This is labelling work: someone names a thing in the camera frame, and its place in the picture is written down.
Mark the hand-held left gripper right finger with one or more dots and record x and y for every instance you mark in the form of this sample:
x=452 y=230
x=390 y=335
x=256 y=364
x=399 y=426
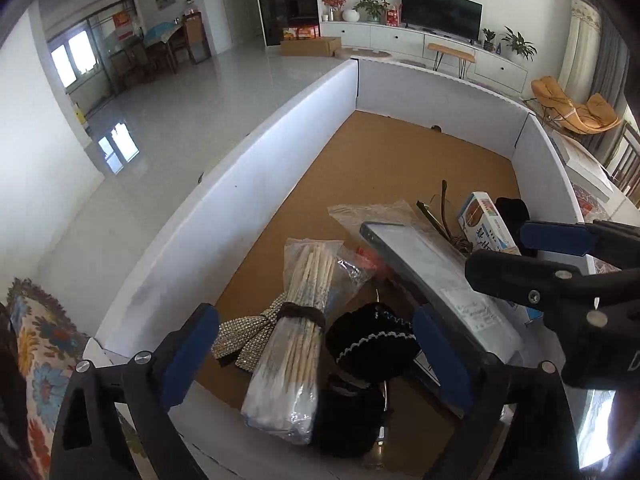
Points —
x=440 y=360

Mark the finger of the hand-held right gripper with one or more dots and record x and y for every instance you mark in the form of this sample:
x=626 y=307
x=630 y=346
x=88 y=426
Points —
x=520 y=277
x=555 y=237

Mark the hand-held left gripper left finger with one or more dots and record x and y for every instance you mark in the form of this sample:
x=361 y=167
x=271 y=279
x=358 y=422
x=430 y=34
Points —
x=187 y=355

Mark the rhinestone bow hair clip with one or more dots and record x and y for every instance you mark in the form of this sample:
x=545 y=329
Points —
x=245 y=332

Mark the white medicine box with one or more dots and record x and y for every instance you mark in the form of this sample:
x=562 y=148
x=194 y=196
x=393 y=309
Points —
x=487 y=220

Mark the black pouch with white stitching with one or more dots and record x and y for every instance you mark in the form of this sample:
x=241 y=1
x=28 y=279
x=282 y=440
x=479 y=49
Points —
x=370 y=335

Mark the eyeglasses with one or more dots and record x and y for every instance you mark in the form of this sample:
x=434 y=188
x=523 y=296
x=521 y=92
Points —
x=447 y=225

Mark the pack of bamboo skewers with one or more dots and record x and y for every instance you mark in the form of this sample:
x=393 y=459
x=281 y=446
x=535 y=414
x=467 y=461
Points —
x=295 y=350

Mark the white cardboard box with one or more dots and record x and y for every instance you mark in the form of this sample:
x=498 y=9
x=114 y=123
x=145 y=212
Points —
x=225 y=210

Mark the clear plastic bag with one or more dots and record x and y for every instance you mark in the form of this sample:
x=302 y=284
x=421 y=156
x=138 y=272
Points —
x=375 y=217

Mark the person's right forearm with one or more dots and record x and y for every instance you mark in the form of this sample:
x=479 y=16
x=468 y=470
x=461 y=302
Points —
x=625 y=425

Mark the white flat box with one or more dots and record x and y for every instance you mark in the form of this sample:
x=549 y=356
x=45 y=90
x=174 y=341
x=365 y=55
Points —
x=585 y=162

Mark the wooden chair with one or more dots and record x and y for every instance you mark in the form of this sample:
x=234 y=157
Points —
x=625 y=155

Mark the orange lounge chair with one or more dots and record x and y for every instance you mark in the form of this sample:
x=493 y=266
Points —
x=575 y=110

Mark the floral patterned cushion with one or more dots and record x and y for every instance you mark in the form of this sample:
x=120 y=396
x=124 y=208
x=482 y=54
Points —
x=45 y=340

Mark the grey curtain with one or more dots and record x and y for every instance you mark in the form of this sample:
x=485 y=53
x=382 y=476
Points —
x=612 y=65

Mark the white curtain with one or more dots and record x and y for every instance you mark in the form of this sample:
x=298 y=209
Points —
x=580 y=50

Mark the large potted plant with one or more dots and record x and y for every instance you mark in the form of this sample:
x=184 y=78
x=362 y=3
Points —
x=520 y=44

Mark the small potted plant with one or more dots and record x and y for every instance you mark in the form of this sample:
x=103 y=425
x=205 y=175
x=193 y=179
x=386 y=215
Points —
x=488 y=39

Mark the wooden bench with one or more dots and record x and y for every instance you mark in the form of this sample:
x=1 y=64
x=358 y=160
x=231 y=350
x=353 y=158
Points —
x=450 y=51

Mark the white tv cabinet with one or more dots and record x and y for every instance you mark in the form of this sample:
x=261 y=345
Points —
x=400 y=40

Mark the black television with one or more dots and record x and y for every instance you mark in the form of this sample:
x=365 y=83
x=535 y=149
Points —
x=440 y=10

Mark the round woven rug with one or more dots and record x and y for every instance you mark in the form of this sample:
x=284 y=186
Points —
x=365 y=54

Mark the red gift bag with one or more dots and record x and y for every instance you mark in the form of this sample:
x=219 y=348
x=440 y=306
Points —
x=392 y=15

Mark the leafy potted plant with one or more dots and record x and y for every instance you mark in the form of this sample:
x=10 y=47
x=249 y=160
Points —
x=371 y=7

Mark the white round vase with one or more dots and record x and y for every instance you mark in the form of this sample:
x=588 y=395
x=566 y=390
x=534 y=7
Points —
x=350 y=15

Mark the cardboard box on floor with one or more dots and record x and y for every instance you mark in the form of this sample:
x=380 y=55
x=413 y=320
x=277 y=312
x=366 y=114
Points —
x=310 y=47

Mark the dining table with blue cloth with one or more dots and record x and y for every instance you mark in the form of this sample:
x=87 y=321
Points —
x=162 y=37

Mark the wooden side cabinet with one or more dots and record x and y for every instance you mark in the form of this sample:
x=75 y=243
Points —
x=196 y=35

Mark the red flowers in vase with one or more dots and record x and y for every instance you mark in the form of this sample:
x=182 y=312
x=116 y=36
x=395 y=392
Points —
x=335 y=4

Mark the orange snack boxes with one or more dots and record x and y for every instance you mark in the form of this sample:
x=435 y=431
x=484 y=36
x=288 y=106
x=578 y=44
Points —
x=301 y=33

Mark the dark glass cabinet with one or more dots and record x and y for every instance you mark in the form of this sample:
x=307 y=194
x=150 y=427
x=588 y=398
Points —
x=285 y=0

